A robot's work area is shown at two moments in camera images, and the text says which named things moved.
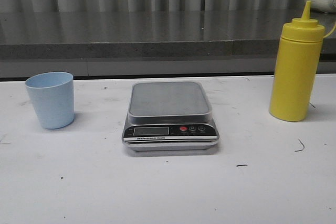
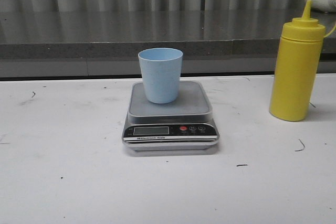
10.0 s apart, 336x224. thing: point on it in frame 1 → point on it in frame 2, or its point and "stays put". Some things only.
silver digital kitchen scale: [169, 116] stays put
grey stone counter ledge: [44, 43] stays put
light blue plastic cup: [52, 96] → [161, 68]
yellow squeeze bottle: [296, 68] stays put
